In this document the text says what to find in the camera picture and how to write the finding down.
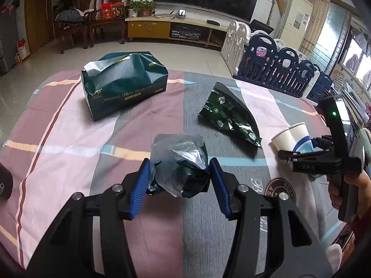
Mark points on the checked pink grey tablecloth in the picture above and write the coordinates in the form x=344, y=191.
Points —
x=72, y=139

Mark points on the grey refrigerator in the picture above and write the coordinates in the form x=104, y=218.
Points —
x=7, y=40

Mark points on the white paper cup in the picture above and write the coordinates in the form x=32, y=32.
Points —
x=285, y=139

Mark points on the wooden television cabinet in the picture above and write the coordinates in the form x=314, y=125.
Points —
x=150, y=29

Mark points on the beige curtain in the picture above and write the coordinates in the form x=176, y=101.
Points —
x=317, y=14

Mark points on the white standing air conditioner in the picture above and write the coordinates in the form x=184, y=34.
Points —
x=297, y=20

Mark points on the green snack packet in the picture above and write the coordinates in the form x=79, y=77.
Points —
x=232, y=115

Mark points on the white fence panel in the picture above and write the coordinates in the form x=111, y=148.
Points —
x=234, y=46

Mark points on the navy fence panel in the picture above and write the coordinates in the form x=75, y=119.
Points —
x=258, y=60
x=288, y=69
x=305, y=78
x=321, y=85

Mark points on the dark green tissue pack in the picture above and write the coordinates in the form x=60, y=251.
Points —
x=124, y=89

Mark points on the black plastic bag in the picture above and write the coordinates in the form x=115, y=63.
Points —
x=179, y=168

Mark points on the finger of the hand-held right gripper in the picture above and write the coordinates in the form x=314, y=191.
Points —
x=323, y=143
x=313, y=166

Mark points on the window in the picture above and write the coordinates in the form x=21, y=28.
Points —
x=359, y=58

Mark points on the wooden door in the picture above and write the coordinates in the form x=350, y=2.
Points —
x=37, y=14

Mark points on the red gift box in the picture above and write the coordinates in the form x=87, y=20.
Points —
x=118, y=10
x=105, y=11

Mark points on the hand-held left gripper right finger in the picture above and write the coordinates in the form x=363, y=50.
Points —
x=220, y=185

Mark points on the green potted plant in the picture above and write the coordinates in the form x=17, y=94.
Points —
x=142, y=5

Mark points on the person's right forearm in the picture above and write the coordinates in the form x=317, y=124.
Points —
x=363, y=223

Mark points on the dark bag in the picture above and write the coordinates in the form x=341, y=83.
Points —
x=69, y=16

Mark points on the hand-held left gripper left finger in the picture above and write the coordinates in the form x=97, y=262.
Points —
x=140, y=188

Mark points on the red white bag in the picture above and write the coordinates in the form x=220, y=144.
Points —
x=23, y=50

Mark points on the person's right hand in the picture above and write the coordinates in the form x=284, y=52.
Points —
x=334, y=194

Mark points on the black box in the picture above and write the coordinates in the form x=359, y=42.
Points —
x=260, y=26

